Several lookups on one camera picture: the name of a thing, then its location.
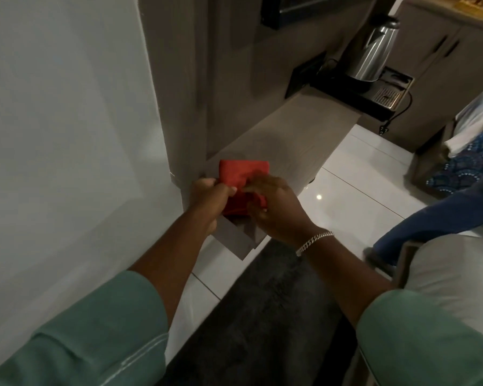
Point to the person's right hand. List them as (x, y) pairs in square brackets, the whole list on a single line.
[(279, 213)]

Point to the yellow packet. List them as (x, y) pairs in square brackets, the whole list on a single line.
[(475, 7)]

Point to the dark grey rug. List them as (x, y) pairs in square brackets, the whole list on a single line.
[(265, 325)]

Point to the person's green sleeve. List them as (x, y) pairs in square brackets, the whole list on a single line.
[(426, 349), (92, 341)]

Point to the person's right thumb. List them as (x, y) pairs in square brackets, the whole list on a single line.
[(255, 216)]

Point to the steel electric kettle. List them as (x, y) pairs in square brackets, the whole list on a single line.
[(372, 52)]

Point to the wooden wall desk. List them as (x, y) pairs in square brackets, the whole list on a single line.
[(289, 136)]

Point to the person's left thumb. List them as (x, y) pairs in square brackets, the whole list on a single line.
[(223, 188)]

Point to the person's green left sleeve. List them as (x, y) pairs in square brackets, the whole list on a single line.
[(92, 341)]

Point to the person's left hand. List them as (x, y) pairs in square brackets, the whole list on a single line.
[(205, 200)]

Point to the black wall socket panel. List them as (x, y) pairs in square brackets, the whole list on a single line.
[(304, 76)]

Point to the person's green right sleeve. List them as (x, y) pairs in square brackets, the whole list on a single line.
[(426, 349)]

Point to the sachet holder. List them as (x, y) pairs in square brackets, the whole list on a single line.
[(387, 97)]

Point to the black television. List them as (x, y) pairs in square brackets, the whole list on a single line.
[(289, 9)]

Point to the black hospitality tray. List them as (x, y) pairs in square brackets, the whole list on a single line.
[(358, 92)]

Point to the brown wooden cabinet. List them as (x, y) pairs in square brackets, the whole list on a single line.
[(459, 84)]

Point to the person's right forearm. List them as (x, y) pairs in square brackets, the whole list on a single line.
[(342, 273)]

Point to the red cloth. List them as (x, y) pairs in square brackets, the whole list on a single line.
[(241, 172)]

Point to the person's left forearm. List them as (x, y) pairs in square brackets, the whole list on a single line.
[(173, 261)]

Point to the blue patterned fabric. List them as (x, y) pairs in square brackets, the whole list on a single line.
[(467, 164)]

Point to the beige upholstered chair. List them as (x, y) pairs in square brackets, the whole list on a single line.
[(455, 277)]

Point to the white towel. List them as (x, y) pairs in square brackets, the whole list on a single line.
[(469, 124)]

